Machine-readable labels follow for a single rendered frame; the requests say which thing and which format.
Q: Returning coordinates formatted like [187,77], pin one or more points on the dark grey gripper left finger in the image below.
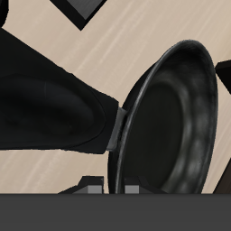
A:
[93,185]

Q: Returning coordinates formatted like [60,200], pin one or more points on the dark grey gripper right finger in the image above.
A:
[132,186]

